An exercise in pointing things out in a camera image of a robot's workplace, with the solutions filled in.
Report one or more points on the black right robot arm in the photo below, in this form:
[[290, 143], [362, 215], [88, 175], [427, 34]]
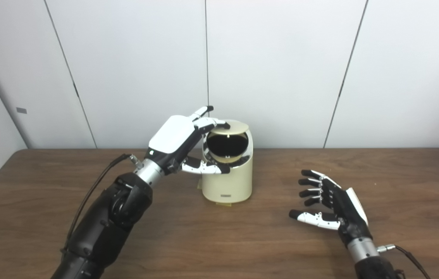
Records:
[[374, 267]]

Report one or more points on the white and black right hand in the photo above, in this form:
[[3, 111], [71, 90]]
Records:
[[349, 213]]

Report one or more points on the cream-colored bin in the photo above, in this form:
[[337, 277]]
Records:
[[229, 184]]

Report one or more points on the round cream bin lid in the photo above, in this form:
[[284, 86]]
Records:
[[236, 128]]

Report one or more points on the white and black left hand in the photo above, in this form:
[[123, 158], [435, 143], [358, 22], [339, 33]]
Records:
[[173, 135]]

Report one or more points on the wide yellow tape piece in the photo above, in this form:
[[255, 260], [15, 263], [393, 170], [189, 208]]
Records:
[[224, 204]]

